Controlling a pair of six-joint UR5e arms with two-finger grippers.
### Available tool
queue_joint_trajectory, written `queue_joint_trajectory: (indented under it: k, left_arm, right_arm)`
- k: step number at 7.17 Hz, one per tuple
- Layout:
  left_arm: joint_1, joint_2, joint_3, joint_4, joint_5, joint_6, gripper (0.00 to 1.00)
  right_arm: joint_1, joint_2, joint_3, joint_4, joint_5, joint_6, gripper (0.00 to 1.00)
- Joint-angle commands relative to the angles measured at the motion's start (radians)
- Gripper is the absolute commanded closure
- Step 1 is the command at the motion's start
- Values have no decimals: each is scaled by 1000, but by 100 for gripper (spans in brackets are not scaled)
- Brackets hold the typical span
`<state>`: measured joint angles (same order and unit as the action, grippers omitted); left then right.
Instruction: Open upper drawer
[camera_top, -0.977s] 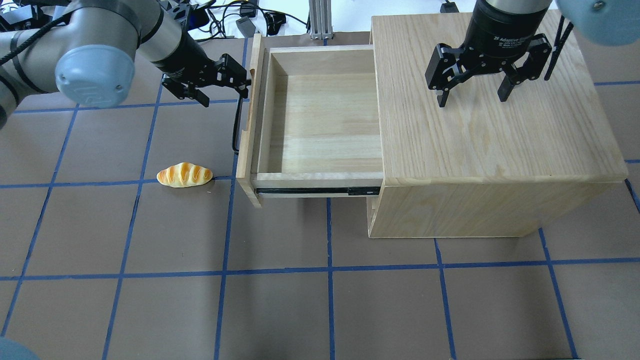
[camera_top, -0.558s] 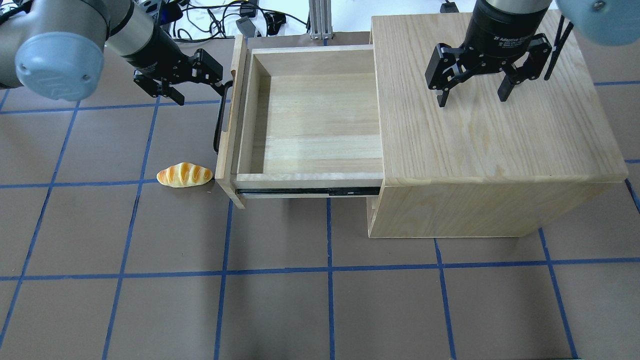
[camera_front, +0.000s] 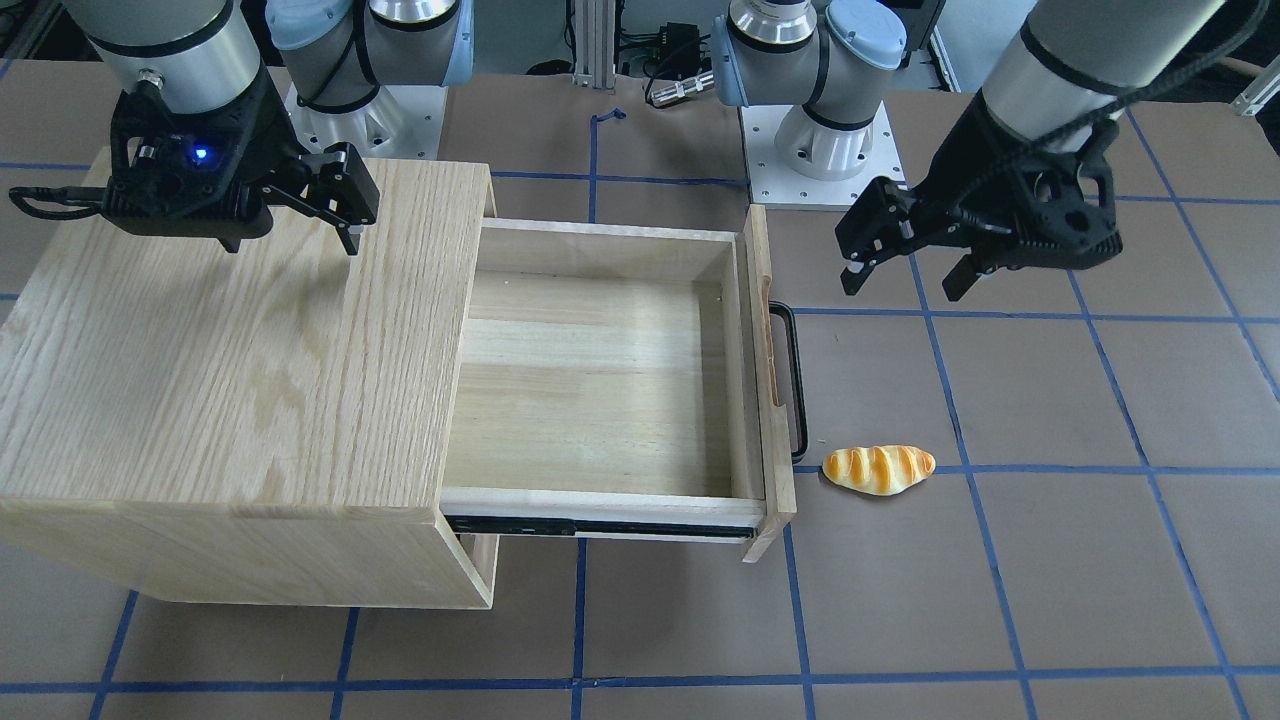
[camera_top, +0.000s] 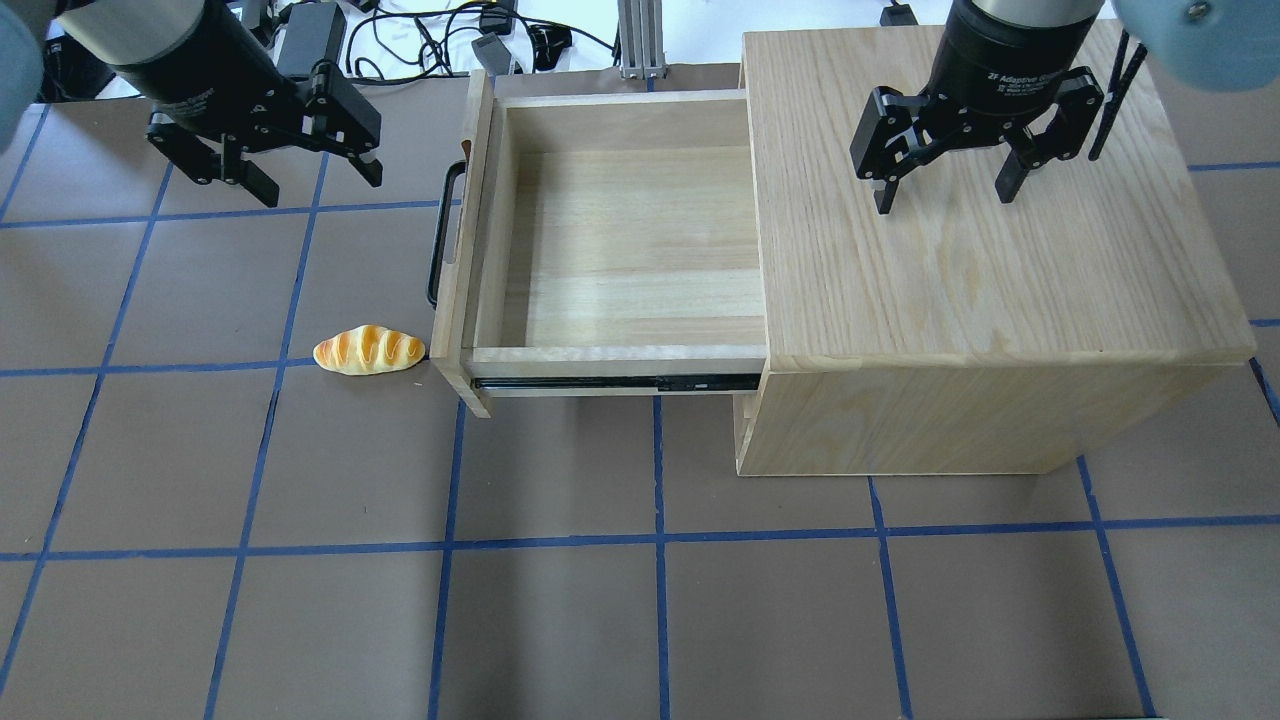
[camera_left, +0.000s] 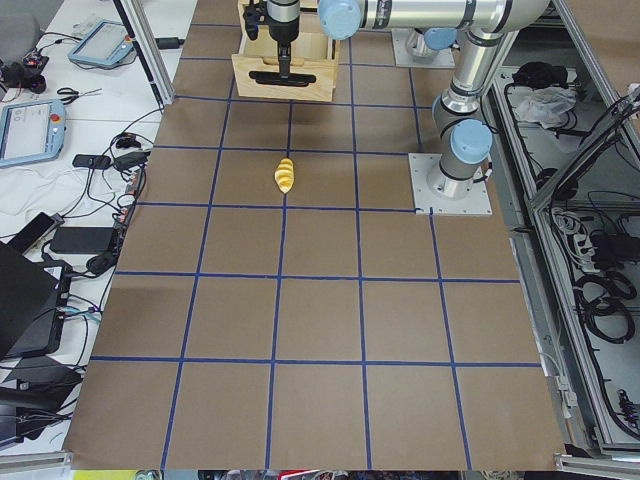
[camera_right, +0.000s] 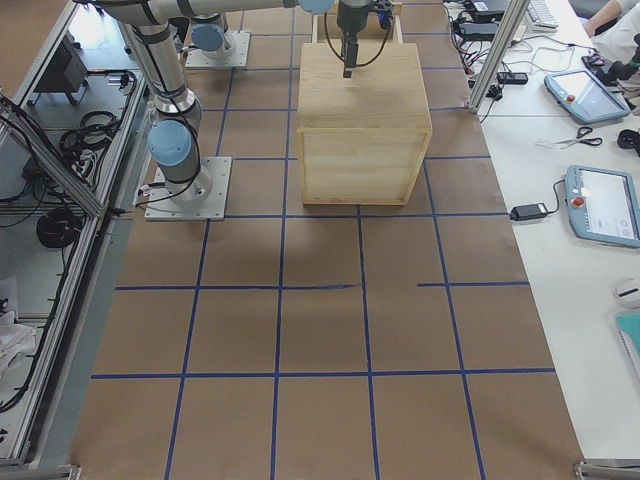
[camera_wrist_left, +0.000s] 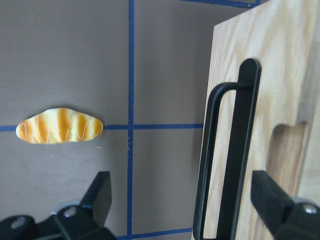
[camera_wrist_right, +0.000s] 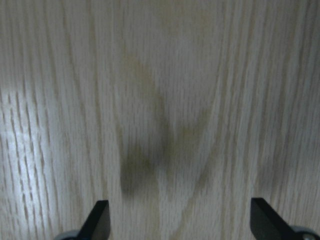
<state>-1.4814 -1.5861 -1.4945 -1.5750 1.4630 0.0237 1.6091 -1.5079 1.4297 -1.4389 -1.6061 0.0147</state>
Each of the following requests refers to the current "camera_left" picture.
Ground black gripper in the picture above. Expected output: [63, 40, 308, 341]
[266, 0, 300, 79]
[242, 0, 265, 40]

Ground wooden drawer black handle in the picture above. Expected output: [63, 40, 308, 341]
[231, 38, 340, 104]

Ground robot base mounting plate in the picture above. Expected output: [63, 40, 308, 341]
[408, 153, 492, 217]

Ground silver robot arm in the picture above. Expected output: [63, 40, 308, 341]
[316, 1, 547, 199]

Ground light wooden drawer cabinet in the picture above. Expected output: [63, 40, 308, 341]
[232, 1, 340, 75]

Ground toy bread loaf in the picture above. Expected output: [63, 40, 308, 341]
[274, 158, 295, 194]

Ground far teach pendant tablet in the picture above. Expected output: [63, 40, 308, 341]
[67, 20, 134, 69]

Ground teach pendant tablet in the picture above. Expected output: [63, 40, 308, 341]
[67, 20, 134, 69]
[1, 99, 66, 168]

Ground black scissors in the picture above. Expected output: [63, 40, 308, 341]
[56, 87, 102, 105]

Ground near teach pendant tablet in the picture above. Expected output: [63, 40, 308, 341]
[1, 99, 66, 168]

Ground white crumpled cloth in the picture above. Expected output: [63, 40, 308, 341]
[514, 87, 577, 129]

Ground black external drive box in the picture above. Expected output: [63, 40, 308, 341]
[50, 227, 115, 254]

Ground black smartphone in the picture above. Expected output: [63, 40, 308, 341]
[7, 212, 57, 254]

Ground white power strip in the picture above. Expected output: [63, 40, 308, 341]
[552, 208, 598, 273]

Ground aluminium frame post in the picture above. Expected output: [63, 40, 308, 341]
[113, 0, 175, 109]

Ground coiled black cables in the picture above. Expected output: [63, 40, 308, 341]
[572, 274, 635, 346]

